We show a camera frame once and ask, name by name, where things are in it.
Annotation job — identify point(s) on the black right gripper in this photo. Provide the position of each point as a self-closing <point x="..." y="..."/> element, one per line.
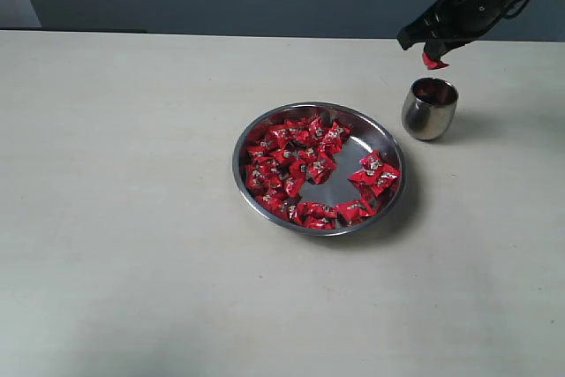
<point x="455" y="23"/>

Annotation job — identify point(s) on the red candy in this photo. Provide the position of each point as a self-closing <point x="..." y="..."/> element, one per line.
<point x="318" y="172"/>
<point x="354" y="212"/>
<point x="363" y="177"/>
<point x="432" y="64"/>
<point x="387" y="176"/>
<point x="283" y="156"/>
<point x="433" y="95"/>
<point x="372" y="162"/>
<point x="295" y="126"/>
<point x="337" y="135"/>
<point x="271" y="200"/>
<point x="317" y="129"/>
<point x="314" y="215"/>

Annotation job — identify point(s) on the red candy in cup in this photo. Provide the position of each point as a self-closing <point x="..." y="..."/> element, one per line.
<point x="433" y="95"/>

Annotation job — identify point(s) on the steel cup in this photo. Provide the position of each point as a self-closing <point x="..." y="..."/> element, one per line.
<point x="424" y="121"/>

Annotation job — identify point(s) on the round steel plate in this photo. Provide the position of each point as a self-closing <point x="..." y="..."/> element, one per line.
<point x="367" y="134"/>

